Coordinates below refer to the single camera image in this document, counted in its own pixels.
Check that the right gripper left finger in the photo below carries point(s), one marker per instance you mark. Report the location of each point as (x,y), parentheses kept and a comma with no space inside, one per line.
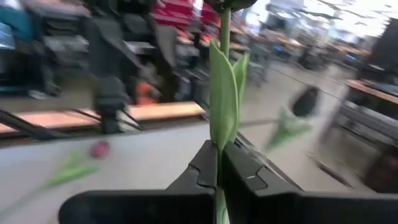
(140,208)

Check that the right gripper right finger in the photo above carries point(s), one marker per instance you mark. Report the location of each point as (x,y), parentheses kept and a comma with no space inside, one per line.
(295,208)

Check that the dark red artificial tulip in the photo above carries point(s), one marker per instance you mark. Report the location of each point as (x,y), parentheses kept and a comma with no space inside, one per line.
(99,150)

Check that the black artificial tulip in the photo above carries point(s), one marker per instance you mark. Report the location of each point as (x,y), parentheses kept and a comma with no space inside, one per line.
(222,102)
(304,102)

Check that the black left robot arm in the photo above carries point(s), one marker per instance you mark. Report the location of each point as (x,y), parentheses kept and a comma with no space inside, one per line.
(109,93)

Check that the wooden table side board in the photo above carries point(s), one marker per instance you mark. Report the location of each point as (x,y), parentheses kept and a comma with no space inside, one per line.
(168,110)

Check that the red tool cabinet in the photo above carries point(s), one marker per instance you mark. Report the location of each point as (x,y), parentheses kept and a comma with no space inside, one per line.
(177,14)

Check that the black aluminium table frame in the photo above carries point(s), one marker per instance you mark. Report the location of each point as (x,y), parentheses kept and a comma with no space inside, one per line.
(28,126)

